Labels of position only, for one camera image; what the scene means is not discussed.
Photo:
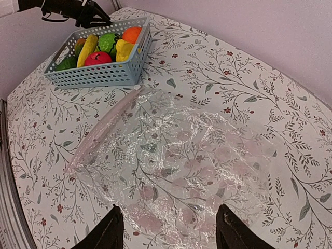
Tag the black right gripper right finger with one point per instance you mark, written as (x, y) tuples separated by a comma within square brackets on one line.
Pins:
[(231, 232)]

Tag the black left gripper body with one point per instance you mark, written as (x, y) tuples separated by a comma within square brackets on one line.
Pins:
[(67, 8)]

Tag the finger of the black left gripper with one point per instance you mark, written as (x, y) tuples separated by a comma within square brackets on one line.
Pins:
[(91, 15)]

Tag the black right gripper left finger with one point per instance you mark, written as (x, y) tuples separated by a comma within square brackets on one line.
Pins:
[(108, 233)]

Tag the yellow toy banana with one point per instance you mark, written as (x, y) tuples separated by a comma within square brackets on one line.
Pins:
[(88, 48)]

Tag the green toy watermelon ball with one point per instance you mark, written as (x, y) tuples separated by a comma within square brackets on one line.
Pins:
[(107, 43)]

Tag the red toy apple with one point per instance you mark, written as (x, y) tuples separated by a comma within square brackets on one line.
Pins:
[(97, 58)]

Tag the orange toy orange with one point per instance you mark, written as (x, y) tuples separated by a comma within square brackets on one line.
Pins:
[(131, 34)]

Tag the clear zip top bag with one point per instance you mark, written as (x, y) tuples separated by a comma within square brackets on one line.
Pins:
[(169, 164)]

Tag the orange green toy mango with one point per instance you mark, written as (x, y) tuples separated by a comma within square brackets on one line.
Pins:
[(78, 46)]

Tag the green toy bell pepper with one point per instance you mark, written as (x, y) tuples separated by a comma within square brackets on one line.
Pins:
[(67, 63)]

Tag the light blue perforated basket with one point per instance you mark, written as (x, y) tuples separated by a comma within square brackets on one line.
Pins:
[(111, 74)]

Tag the floral tablecloth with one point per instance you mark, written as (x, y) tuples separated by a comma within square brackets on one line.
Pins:
[(47, 124)]

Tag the aluminium front rail frame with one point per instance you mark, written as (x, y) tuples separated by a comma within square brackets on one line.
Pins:
[(15, 231)]

